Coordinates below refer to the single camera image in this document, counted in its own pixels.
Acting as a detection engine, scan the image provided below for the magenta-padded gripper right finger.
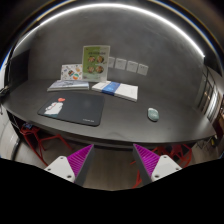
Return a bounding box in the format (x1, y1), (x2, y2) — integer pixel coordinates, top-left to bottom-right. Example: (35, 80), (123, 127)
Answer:
(132, 143), (183, 187)

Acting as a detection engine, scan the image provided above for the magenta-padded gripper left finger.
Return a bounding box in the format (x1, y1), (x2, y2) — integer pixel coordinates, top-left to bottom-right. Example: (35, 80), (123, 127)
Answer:
(43, 143), (96, 187)

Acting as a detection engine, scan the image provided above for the green and white computer mouse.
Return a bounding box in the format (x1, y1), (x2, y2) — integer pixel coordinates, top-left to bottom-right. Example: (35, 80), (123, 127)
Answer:
(147, 107), (160, 123)

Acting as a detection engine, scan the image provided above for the black mouse pad with print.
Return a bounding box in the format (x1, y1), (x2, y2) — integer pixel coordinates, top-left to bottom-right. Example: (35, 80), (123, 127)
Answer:
(37, 91), (106, 127)

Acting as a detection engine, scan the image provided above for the grey book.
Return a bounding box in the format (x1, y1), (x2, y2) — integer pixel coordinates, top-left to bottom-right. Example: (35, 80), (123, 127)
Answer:
(46, 79), (90, 92)

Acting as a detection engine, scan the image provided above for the black framed glass partition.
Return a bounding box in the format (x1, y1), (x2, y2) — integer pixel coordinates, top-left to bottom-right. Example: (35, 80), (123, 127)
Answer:
(196, 64), (224, 125)

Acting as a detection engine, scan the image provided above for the white book with blue band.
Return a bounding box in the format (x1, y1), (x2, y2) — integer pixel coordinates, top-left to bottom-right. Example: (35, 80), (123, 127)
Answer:
(91, 80), (139, 103)

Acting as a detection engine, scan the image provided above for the small illustrated white card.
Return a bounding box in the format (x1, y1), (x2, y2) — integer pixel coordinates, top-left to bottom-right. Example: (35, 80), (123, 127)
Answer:
(60, 63), (84, 81)

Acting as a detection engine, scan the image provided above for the green upright poster stand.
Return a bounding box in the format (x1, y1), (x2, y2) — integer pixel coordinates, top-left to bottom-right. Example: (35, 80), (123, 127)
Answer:
(81, 44), (111, 83)

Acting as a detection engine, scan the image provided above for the curved white light strip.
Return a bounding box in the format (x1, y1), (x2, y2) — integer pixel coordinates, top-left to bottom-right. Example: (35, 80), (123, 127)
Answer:
(13, 2), (206, 60)

